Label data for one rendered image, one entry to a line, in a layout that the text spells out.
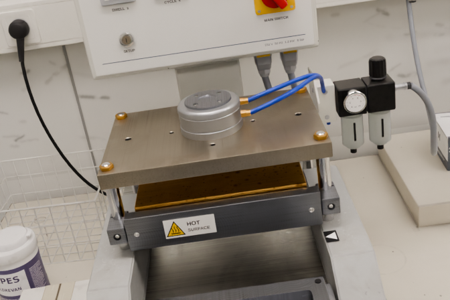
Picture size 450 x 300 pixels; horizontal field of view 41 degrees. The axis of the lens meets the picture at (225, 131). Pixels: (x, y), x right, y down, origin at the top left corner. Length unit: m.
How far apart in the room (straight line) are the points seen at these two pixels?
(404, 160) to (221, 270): 0.61
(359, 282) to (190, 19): 0.41
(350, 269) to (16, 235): 0.59
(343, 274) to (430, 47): 0.79
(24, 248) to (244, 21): 0.51
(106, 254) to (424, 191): 0.65
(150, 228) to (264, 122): 0.19
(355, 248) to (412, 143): 0.69
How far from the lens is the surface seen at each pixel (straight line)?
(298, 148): 0.69
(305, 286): 0.67
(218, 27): 0.86
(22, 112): 1.43
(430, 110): 0.98
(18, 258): 1.06
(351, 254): 0.71
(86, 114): 1.39
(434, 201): 1.18
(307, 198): 0.71
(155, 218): 0.72
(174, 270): 0.83
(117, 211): 0.74
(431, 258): 1.11
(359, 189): 1.30
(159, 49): 0.87
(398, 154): 1.34
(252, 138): 0.72
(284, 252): 0.83
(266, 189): 0.72
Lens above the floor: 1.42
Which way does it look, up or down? 24 degrees down
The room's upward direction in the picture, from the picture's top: 9 degrees counter-clockwise
